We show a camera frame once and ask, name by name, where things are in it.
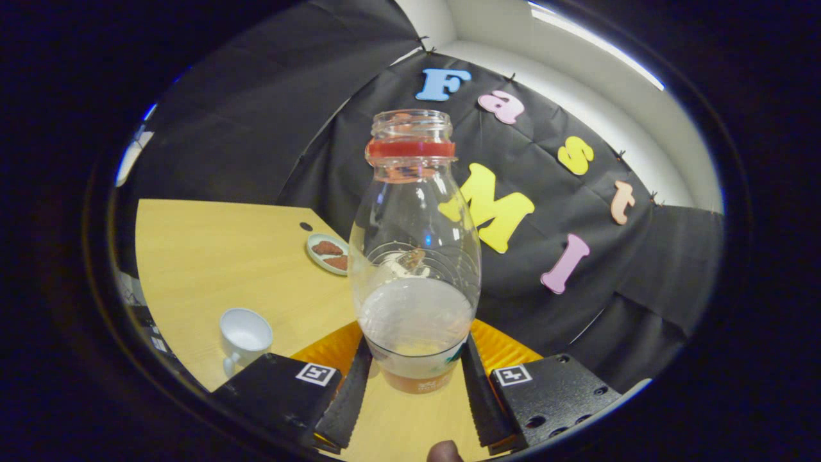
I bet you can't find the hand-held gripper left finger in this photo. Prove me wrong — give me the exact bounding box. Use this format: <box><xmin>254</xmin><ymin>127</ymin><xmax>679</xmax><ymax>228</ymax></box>
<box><xmin>214</xmin><ymin>321</ymin><xmax>374</xmax><ymax>453</ymax></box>

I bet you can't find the clear plastic juice bottle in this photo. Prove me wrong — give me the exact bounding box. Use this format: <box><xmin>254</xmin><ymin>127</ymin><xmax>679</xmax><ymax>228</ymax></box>
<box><xmin>348</xmin><ymin>109</ymin><xmax>482</xmax><ymax>394</ymax></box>

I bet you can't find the pale green plate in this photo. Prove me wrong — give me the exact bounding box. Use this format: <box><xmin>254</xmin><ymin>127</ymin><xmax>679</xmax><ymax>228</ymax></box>
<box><xmin>306</xmin><ymin>232</ymin><xmax>350</xmax><ymax>277</ymax></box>

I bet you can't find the black backdrop cloth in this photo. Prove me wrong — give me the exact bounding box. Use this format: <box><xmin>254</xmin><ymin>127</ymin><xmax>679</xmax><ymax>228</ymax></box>
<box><xmin>119</xmin><ymin>0</ymin><xmax>725</xmax><ymax>392</ymax></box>

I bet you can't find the wooden table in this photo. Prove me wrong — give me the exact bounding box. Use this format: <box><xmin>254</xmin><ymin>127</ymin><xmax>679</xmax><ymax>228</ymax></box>
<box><xmin>135</xmin><ymin>199</ymin><xmax>495</xmax><ymax>461</ymax></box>

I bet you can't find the white cup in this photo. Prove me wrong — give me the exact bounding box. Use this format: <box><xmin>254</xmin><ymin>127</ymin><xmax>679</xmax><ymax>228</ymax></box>
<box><xmin>219</xmin><ymin>308</ymin><xmax>274</xmax><ymax>378</ymax></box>

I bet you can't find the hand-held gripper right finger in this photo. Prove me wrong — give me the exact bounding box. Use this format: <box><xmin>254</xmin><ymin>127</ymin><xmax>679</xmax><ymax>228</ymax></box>
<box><xmin>461</xmin><ymin>319</ymin><xmax>623</xmax><ymax>453</ymax></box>

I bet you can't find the white toaster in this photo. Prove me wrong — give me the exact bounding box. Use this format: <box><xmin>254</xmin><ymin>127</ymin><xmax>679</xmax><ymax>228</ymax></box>
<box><xmin>372</xmin><ymin>249</ymin><xmax>429</xmax><ymax>282</ymax></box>

